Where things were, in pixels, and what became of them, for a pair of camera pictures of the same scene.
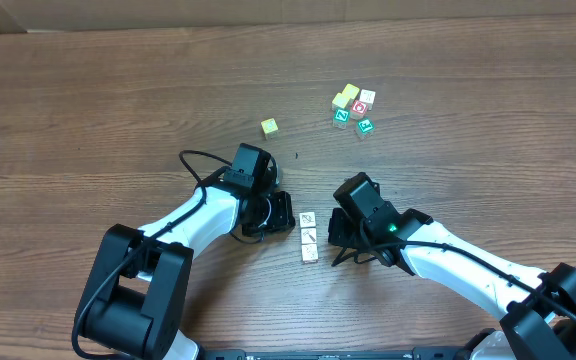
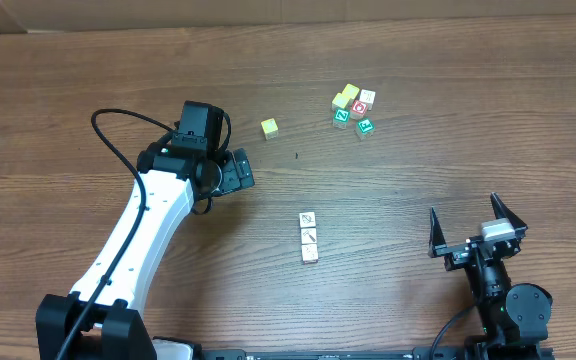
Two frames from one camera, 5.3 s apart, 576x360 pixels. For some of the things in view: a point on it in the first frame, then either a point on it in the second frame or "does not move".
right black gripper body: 338,228 → 471,245
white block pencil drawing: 308,235 does not move
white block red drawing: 307,219 does not move
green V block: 309,253 does not move
